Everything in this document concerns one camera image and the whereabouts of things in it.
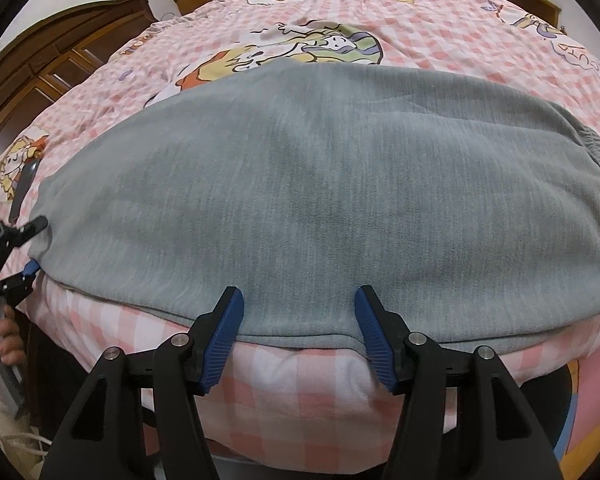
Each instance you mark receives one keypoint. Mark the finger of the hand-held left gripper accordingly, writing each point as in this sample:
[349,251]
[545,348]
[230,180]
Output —
[22,285]
[30,226]

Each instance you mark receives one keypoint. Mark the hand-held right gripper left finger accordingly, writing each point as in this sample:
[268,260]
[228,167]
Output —
[225,330]

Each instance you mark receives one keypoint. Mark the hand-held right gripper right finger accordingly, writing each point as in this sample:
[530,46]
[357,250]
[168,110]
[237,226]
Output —
[375,335]

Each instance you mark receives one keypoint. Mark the grey pants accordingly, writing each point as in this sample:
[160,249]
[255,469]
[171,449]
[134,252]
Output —
[305,185]

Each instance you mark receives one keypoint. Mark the person's left hand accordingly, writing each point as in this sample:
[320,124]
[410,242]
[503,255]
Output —
[7,335]

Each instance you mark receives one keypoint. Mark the black phone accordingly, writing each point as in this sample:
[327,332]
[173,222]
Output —
[22,185]

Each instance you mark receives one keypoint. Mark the person's beige clothing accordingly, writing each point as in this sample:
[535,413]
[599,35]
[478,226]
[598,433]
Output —
[10,435]

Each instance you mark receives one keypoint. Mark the dark wooden wardrobe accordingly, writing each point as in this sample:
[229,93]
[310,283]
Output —
[55,50]

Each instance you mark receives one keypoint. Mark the pink checked printed blanket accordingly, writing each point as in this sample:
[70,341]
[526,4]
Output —
[430,25]

